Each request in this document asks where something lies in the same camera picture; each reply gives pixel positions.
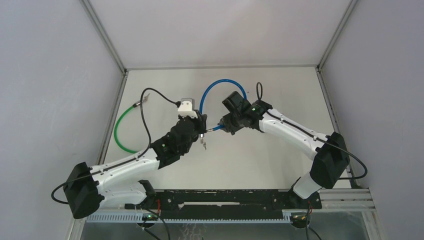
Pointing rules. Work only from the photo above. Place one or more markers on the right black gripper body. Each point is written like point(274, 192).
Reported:
point(232, 122)

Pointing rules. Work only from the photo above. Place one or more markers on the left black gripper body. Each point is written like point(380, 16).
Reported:
point(199, 128)

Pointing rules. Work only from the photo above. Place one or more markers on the silver keys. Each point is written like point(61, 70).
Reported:
point(202, 141)

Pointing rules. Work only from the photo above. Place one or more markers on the blue cable lock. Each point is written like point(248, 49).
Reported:
point(211, 101)

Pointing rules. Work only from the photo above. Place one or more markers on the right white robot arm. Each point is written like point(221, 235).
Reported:
point(327, 152)

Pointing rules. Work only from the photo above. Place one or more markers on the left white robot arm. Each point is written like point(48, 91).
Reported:
point(89, 188)

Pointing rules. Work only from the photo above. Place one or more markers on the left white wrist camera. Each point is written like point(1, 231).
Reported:
point(186, 108)

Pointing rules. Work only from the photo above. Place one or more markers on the green cable lock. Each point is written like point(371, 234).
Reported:
point(127, 127)

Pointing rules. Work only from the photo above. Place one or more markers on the white slotted cable duct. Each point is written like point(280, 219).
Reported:
point(140, 217)

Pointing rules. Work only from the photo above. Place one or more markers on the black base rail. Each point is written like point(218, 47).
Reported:
point(226, 203)

